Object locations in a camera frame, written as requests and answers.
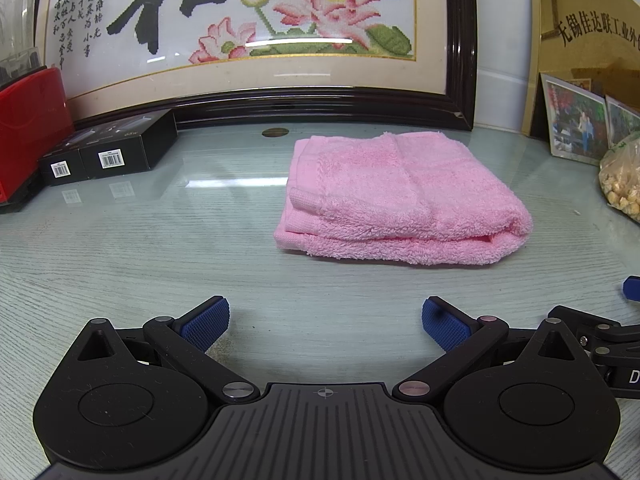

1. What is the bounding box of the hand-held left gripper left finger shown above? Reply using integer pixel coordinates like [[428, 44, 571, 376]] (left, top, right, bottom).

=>
[[75, 296, 259, 404]]

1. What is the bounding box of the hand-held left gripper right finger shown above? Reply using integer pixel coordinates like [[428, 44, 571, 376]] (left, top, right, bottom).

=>
[[392, 296, 577, 404]]

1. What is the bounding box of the pink towel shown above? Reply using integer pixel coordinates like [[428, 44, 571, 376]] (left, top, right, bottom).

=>
[[273, 131, 534, 267]]

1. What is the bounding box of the clear bag of nuts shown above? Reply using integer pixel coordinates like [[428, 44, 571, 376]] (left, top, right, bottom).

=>
[[598, 132, 640, 224]]

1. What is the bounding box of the silver framed photo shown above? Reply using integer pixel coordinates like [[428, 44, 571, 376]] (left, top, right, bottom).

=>
[[540, 73, 610, 166], [605, 94, 640, 148]]

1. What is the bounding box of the black box with barcode label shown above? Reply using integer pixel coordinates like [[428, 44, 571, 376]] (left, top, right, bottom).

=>
[[39, 127, 108, 187], [79, 109, 179, 179]]

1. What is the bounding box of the red appliance base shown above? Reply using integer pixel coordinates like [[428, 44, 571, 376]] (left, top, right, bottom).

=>
[[0, 66, 77, 206]]

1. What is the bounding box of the gold lettered plaque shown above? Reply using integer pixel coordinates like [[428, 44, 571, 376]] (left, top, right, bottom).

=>
[[522, 0, 640, 137]]

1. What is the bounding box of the framed lotus cross-stitch picture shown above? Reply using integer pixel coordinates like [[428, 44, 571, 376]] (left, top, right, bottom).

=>
[[34, 0, 477, 132]]

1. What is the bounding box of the clear plastic jar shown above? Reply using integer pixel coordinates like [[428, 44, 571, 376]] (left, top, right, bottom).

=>
[[0, 0, 47, 83]]

